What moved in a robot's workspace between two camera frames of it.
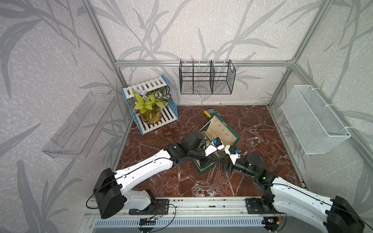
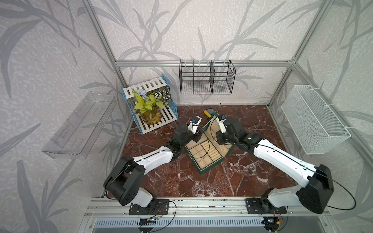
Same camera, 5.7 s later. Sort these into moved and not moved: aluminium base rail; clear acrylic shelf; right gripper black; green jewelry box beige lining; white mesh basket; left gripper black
Moved: left gripper black; right gripper black
Not moved: aluminium base rail; green jewelry box beige lining; white mesh basket; clear acrylic shelf
